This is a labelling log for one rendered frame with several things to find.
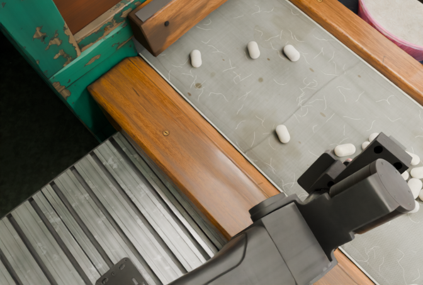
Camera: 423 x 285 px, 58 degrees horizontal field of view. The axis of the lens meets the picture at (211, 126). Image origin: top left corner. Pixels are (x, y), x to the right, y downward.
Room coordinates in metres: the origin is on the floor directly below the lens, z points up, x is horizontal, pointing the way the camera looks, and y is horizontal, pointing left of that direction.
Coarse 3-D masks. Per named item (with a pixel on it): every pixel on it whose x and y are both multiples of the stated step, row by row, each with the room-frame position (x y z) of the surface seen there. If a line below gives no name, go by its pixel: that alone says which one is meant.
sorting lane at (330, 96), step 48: (240, 0) 0.52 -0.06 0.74; (192, 48) 0.40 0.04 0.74; (240, 48) 0.40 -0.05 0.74; (336, 48) 0.40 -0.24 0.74; (192, 96) 0.30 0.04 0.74; (240, 96) 0.30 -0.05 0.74; (288, 96) 0.30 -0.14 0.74; (336, 96) 0.30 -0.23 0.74; (384, 96) 0.30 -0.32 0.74; (240, 144) 0.21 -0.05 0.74; (288, 144) 0.21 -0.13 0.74; (336, 144) 0.21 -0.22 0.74; (288, 192) 0.12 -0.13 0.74; (384, 240) 0.05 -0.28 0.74
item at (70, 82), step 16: (112, 32) 0.37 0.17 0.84; (128, 32) 0.38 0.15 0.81; (16, 48) 0.63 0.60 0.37; (96, 48) 0.34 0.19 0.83; (112, 48) 0.36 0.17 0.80; (128, 48) 0.38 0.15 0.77; (144, 48) 0.40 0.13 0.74; (32, 64) 0.51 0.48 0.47; (80, 64) 0.31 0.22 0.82; (96, 64) 0.33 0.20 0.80; (112, 64) 0.35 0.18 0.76; (48, 80) 0.28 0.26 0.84; (64, 80) 0.29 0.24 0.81; (80, 80) 0.31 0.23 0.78; (64, 96) 0.28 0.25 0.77; (80, 96) 0.29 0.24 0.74; (80, 112) 0.28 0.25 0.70; (96, 112) 0.30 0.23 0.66; (96, 128) 0.28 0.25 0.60; (112, 128) 0.33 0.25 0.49
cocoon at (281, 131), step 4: (276, 128) 0.23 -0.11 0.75; (280, 128) 0.23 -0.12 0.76; (284, 128) 0.23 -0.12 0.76; (276, 132) 0.23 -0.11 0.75; (280, 132) 0.22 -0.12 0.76; (284, 132) 0.22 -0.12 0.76; (280, 136) 0.22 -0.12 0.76; (284, 136) 0.22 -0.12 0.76; (288, 136) 0.22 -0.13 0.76; (280, 140) 0.21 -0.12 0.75; (284, 140) 0.21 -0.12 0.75; (288, 140) 0.21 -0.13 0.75
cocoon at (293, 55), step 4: (284, 48) 0.39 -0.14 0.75; (288, 48) 0.39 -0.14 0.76; (292, 48) 0.39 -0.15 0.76; (284, 52) 0.39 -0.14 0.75; (288, 52) 0.38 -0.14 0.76; (292, 52) 0.38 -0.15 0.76; (296, 52) 0.38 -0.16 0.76; (288, 56) 0.38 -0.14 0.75; (292, 56) 0.38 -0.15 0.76; (296, 56) 0.38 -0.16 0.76; (292, 60) 0.37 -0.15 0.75
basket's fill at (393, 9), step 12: (372, 0) 0.53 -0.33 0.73; (384, 0) 0.53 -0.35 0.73; (396, 0) 0.53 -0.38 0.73; (408, 0) 0.53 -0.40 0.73; (372, 12) 0.50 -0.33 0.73; (384, 12) 0.50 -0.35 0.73; (396, 12) 0.49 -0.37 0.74; (408, 12) 0.50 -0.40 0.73; (420, 12) 0.49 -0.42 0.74; (384, 24) 0.47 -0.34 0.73; (396, 24) 0.47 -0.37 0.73; (408, 24) 0.47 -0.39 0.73; (420, 24) 0.47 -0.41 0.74; (408, 36) 0.44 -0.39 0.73; (420, 36) 0.44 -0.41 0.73
